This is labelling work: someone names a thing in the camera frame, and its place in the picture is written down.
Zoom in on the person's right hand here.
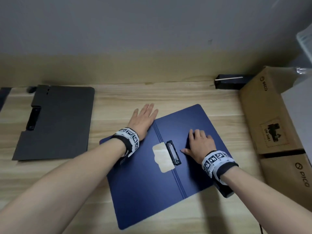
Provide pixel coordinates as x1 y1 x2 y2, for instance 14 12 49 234
180 129 217 165

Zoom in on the white plastic storage box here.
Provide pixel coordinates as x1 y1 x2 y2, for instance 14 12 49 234
281 26 312 166

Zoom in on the person's left hand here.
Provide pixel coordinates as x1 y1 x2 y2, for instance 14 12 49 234
128 103 159 141

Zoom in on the wrist strap with markers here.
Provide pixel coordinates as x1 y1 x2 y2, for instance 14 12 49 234
111 128 140 158
201 149 239 186

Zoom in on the black desk edge strip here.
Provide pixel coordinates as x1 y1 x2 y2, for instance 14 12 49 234
0 87 12 112

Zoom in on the person's left forearm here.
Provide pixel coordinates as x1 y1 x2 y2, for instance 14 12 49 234
0 137 127 234

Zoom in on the black folder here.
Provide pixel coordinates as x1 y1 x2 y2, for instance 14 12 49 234
11 84 96 162

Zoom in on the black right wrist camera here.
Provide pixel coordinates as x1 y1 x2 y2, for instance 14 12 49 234
213 181 235 198

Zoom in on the left wrist strap with markers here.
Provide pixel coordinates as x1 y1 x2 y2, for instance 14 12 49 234
111 128 140 158

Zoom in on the black box with white stripe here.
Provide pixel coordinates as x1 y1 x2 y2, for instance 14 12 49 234
214 74 255 91

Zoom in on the blue folder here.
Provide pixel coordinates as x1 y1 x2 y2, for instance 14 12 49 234
99 104 235 230

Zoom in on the small cardboard box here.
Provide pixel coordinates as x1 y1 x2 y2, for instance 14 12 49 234
259 153 312 213
238 66 305 155

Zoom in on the person's right forearm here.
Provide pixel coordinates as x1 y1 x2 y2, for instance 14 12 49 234
220 167 312 234

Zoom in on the right wrist strap with markers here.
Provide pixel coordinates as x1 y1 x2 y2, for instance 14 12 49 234
201 149 239 186

